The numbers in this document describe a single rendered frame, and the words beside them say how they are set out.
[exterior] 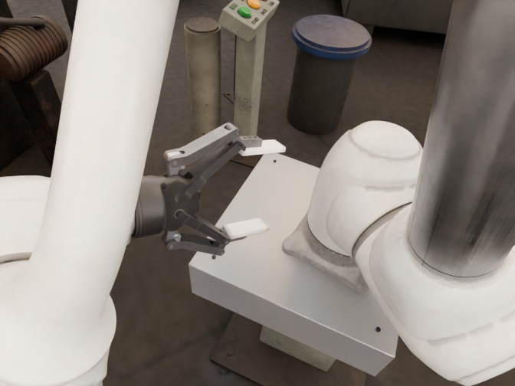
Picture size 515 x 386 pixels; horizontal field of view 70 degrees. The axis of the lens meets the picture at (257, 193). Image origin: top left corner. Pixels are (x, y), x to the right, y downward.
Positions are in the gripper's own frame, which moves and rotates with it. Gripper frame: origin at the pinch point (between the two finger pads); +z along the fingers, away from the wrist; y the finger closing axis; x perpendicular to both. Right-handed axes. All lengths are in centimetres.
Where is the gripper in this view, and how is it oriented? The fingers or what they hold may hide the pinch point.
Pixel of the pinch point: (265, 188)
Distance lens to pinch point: 55.1
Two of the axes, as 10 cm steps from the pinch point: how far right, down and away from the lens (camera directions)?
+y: -1.5, 8.7, 4.8
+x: 5.0, 4.8, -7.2
